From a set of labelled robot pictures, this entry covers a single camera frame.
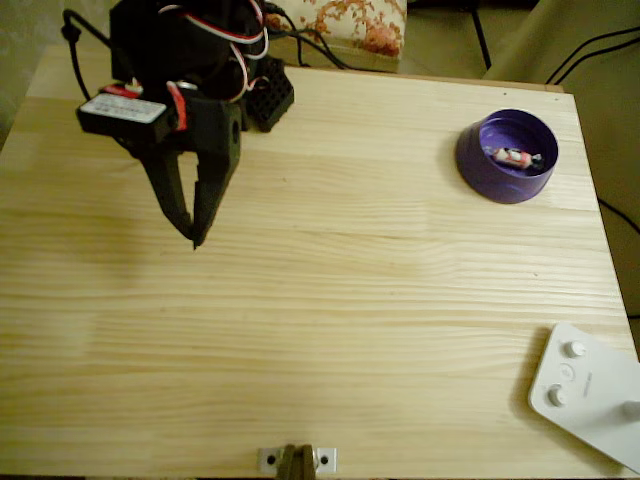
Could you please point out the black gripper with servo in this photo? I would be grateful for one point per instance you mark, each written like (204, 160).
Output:
(216, 131)

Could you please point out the red white candy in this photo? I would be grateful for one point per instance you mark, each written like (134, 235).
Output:
(515, 157)

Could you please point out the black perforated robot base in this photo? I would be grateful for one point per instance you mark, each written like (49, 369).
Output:
(272, 95)

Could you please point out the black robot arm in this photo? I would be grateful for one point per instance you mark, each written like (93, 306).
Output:
(170, 40)

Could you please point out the purple plastic bowl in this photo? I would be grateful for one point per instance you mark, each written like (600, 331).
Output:
(480, 170)

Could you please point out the floral patterned cushion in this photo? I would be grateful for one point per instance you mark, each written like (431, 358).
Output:
(360, 25)

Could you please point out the black metal stand leg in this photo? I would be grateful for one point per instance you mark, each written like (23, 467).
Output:
(481, 40)

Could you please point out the white lamp base with knobs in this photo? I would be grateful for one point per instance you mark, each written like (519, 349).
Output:
(585, 400)

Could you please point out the black camera post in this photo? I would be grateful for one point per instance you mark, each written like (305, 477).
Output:
(296, 465)

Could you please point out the silver metal mounting bracket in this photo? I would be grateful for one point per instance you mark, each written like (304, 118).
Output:
(325, 459)

